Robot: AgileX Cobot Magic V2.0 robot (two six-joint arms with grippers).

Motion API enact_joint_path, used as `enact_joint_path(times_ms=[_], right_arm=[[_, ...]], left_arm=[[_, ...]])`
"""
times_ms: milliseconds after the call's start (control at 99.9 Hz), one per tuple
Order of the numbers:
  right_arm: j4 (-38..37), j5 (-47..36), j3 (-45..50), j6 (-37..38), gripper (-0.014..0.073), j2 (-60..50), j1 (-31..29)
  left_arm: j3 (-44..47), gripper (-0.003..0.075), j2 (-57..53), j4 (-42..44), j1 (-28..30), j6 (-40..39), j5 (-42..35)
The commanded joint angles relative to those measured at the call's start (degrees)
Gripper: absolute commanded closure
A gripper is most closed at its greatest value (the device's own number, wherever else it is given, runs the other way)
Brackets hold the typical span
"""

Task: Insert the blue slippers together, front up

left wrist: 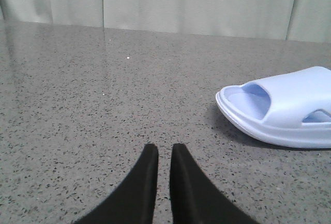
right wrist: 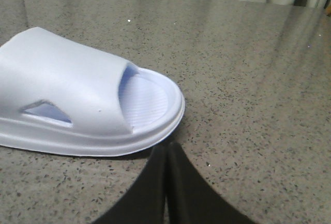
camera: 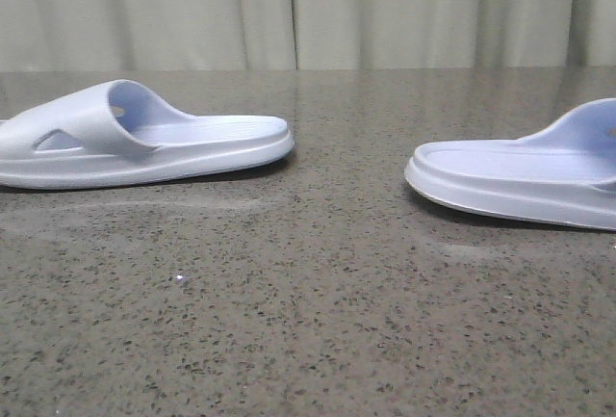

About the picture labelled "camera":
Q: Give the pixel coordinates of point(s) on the light blue slipper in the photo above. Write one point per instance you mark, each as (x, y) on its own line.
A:
(122, 133)
(563, 174)

